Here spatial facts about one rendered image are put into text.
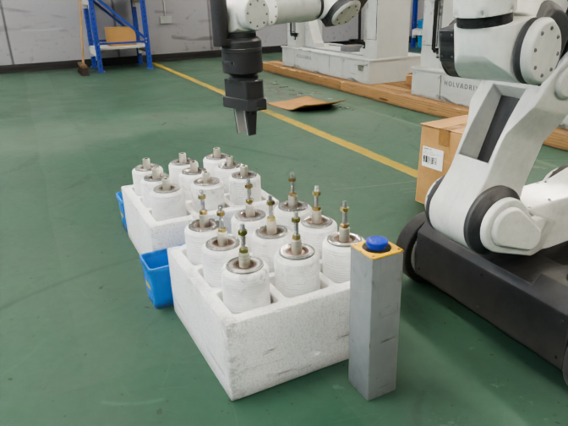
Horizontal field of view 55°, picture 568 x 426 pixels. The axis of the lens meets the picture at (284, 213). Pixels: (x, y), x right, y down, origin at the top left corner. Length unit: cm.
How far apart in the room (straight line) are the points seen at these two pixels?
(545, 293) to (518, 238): 12
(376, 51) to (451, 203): 333
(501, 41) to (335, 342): 73
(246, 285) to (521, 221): 55
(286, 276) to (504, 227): 43
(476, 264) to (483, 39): 69
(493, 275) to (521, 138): 31
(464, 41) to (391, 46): 376
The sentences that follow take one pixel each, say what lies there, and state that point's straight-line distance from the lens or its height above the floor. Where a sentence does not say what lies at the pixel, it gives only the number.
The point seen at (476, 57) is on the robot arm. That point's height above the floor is 67.
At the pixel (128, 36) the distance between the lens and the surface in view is 686.
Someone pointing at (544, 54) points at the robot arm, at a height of 67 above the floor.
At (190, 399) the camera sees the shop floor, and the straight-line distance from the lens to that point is 118.
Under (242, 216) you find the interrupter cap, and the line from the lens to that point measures 133.
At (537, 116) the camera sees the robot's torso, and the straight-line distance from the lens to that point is 114.
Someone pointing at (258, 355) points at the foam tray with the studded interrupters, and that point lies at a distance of 112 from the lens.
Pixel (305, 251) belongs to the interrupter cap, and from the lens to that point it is 114.
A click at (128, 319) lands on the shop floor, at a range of 146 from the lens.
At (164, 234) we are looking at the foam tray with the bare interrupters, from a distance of 153.
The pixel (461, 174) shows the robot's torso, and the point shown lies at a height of 40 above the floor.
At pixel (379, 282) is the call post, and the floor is 26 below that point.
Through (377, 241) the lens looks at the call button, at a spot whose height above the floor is 33.
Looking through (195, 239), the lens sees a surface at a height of 24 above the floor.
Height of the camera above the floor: 75
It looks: 22 degrees down
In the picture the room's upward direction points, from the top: 2 degrees counter-clockwise
